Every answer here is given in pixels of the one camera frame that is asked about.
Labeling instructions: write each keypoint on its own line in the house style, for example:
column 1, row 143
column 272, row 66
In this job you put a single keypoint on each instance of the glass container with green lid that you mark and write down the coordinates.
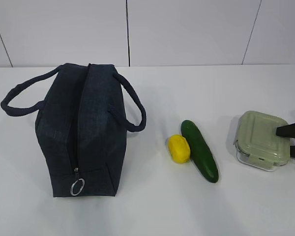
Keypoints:
column 257, row 144

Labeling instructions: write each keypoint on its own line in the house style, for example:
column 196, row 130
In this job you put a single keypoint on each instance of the green cucumber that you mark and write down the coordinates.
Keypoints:
column 200, row 153

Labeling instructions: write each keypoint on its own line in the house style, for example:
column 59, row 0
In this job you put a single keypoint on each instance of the yellow lemon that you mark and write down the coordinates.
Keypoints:
column 179, row 149

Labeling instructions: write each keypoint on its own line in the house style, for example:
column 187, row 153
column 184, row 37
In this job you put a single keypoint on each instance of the dark navy fabric lunch bag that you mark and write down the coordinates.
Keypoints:
column 82, row 125

